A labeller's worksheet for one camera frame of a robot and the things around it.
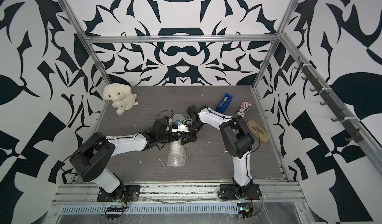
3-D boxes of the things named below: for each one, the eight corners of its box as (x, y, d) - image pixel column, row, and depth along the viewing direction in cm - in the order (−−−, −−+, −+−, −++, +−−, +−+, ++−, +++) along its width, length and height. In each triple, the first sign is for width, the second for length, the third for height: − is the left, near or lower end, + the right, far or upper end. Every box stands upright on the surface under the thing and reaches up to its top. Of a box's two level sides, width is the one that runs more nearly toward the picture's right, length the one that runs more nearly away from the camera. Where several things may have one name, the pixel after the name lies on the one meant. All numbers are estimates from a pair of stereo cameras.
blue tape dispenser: (215, 111, 106) (216, 106, 102) (223, 97, 114) (225, 92, 110) (224, 115, 104) (226, 110, 100) (232, 101, 112) (233, 95, 108)
